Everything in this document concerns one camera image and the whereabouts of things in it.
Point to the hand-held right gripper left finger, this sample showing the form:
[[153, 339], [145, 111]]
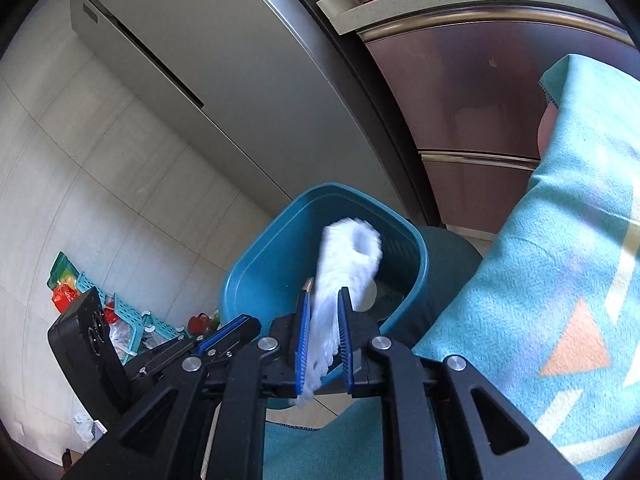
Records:
[[303, 345]]

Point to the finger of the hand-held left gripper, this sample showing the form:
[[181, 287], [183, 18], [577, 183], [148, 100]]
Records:
[[225, 335]]

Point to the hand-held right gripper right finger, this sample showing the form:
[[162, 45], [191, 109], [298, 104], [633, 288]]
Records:
[[345, 345]]

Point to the white paper towel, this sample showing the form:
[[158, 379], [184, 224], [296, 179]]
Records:
[[345, 260]]

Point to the teal plastic bin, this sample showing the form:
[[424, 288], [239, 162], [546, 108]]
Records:
[[280, 260]]

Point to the small red item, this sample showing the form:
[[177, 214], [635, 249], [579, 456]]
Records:
[[200, 324]]

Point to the white plastic bag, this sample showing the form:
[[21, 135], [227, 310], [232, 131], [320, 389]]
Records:
[[120, 335]]

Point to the red snack packet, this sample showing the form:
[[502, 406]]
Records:
[[65, 297]]

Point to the turquoise perforated basket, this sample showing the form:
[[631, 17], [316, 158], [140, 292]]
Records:
[[125, 310]]

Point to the crumpled white wrapper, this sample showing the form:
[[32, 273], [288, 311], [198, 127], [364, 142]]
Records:
[[87, 427]]

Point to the teal patterned tablecloth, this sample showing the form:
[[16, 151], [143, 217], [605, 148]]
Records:
[[550, 260]]

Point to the grey refrigerator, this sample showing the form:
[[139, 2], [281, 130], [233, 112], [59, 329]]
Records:
[[225, 60]]

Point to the brown metallic cabinet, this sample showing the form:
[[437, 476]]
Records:
[[450, 85]]

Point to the grey kitchen countertop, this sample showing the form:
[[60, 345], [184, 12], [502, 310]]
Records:
[[400, 2]]

